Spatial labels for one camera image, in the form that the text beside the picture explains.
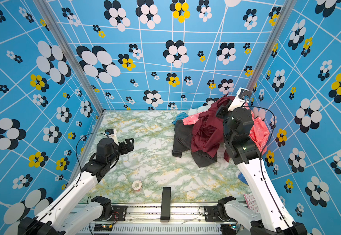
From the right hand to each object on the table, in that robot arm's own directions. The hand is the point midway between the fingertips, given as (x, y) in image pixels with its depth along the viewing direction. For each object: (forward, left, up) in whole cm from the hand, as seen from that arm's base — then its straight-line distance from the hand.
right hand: (231, 98), depth 61 cm
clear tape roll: (-23, +44, -43) cm, 66 cm away
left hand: (-3, +50, -27) cm, 57 cm away
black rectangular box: (-32, +28, -38) cm, 57 cm away
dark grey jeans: (+4, +20, -39) cm, 44 cm away
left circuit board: (-41, +60, -48) cm, 87 cm away
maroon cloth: (+5, +4, -31) cm, 31 cm away
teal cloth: (+31, +21, -44) cm, 58 cm away
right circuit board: (-41, -2, -45) cm, 61 cm away
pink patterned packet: (-30, -17, -47) cm, 58 cm away
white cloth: (+38, +4, -43) cm, 57 cm away
